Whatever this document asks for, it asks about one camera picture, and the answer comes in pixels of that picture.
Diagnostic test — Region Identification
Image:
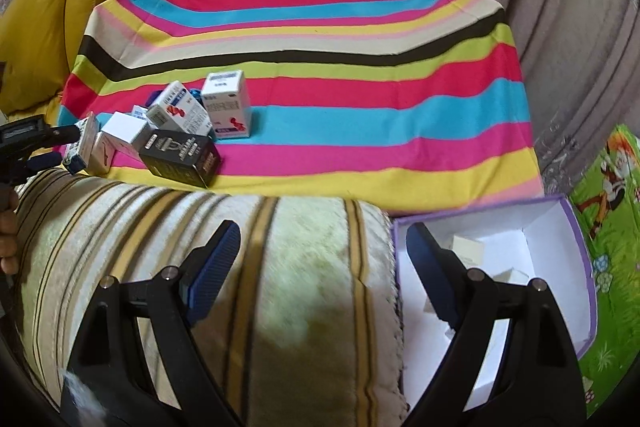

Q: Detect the yellow leather sofa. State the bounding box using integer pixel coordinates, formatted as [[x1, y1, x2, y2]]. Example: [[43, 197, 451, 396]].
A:
[[0, 0, 123, 118]]

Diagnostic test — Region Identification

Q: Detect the green cartoon mat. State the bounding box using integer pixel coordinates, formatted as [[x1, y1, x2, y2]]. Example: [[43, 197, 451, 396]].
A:
[[567, 124, 640, 423]]

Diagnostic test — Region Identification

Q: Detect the purple and white box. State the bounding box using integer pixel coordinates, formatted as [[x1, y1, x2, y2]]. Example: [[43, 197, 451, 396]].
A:
[[390, 194, 598, 413]]

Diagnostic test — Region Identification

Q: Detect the small white carton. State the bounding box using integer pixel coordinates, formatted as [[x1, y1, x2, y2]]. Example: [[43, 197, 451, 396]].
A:
[[447, 234, 488, 266], [487, 267, 531, 286]]

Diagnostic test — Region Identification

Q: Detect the black box with white print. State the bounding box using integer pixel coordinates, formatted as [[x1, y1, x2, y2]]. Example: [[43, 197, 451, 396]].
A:
[[138, 130, 222, 189]]

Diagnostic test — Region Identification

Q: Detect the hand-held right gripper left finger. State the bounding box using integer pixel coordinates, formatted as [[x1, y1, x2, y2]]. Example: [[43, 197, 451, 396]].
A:
[[61, 219, 244, 427]]

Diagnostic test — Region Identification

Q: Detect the plain white box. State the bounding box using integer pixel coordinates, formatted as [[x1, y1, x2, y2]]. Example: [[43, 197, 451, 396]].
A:
[[92, 111, 153, 170]]

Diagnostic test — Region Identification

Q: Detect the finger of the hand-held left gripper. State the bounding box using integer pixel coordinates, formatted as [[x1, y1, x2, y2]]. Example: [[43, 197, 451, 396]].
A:
[[42, 124, 83, 148], [22, 149, 68, 174]]

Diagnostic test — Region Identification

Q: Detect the white box with blue print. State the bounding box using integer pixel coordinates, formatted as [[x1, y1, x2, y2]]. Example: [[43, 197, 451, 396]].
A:
[[61, 112, 104, 176]]

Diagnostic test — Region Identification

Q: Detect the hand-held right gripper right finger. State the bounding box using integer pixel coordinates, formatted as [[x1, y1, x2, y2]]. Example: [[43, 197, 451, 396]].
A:
[[400, 222, 588, 427]]

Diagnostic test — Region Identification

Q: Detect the white medicine box red figure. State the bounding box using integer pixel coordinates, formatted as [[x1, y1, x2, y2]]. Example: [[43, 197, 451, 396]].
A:
[[201, 71, 252, 139], [145, 80, 217, 142]]

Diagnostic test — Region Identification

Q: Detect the colourful striped cloth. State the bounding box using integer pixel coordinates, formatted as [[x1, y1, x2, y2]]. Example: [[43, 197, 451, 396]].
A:
[[57, 0, 546, 218]]

